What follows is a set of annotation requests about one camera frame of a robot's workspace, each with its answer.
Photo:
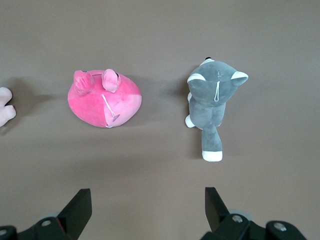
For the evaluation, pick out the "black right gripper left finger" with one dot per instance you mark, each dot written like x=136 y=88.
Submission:
x=73 y=215

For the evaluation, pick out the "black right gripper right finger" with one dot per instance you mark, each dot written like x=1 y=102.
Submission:
x=217 y=215

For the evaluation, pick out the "grey white husky plush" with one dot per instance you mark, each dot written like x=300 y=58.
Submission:
x=210 y=100

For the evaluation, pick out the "round pink plush toy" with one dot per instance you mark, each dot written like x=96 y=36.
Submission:
x=95 y=107

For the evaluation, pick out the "brown table cover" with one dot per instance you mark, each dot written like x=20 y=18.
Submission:
x=160 y=32

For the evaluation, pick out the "pale pink white plush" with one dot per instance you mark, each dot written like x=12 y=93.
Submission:
x=5 y=110

